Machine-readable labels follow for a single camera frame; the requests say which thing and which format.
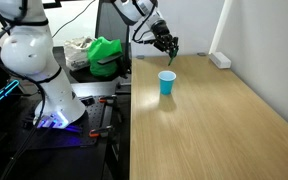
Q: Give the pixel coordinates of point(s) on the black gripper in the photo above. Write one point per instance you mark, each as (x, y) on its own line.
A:
(164, 41)

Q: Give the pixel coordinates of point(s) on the green pen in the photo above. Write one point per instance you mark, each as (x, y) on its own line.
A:
(172, 57)

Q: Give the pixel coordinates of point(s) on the light blue cup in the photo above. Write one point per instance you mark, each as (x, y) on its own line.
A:
(166, 79)

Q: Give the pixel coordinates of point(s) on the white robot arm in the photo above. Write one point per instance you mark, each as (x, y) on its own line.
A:
(27, 51)

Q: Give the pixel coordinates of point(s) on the white power strip box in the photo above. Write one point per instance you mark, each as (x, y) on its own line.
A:
(220, 60)

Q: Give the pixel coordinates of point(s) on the green plastic bag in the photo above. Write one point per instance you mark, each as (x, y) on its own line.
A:
(99, 49)

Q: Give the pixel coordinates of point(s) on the orange black clamp far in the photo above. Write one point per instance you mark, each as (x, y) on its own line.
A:
(105, 99)

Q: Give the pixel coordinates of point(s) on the orange black clamp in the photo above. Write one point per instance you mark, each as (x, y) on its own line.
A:
(100, 131)
(105, 99)

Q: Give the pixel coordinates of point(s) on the white plastic bag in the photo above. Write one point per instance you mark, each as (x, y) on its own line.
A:
(75, 51)

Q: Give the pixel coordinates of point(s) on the orange black clamp near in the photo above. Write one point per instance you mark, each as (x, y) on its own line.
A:
(100, 131)

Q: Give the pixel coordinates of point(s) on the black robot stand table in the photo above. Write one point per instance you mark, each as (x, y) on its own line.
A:
(79, 152)

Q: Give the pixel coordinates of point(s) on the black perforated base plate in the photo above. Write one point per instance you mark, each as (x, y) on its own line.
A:
(67, 126)

